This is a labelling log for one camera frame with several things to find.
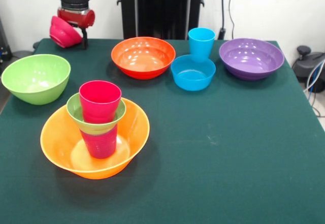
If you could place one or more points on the purple bowl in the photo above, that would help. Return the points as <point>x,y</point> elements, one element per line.
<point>251,59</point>

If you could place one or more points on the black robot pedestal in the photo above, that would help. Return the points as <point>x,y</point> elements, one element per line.
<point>162,8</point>

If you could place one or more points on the small green bowl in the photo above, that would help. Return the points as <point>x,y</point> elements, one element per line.
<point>75,112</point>

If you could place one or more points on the blue bowl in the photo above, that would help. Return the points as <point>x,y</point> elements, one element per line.
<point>193,79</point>

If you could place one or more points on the purple cup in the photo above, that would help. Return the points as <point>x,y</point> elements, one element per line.
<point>101,145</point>

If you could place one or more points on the pink bowl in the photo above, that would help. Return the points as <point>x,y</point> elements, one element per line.
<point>64,34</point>

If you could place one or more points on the black equipment box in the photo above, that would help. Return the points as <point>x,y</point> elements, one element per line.
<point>3,43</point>

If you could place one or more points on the large orange bowl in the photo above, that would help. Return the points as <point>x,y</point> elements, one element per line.
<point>56,142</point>

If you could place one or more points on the blue cup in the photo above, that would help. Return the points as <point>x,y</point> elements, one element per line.
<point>201,43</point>

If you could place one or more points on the red bowl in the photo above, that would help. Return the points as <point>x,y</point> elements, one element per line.
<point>142,61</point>

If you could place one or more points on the pink cup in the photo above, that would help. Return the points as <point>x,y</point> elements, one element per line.
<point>100,102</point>

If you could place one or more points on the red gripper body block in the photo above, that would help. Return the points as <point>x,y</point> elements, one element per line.
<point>81,19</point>

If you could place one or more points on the large green bowl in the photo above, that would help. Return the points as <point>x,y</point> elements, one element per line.
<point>35,79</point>

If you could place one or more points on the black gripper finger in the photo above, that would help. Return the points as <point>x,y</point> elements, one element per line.
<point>84,38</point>

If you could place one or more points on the dark green tablecloth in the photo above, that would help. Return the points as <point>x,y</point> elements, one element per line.
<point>215,145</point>

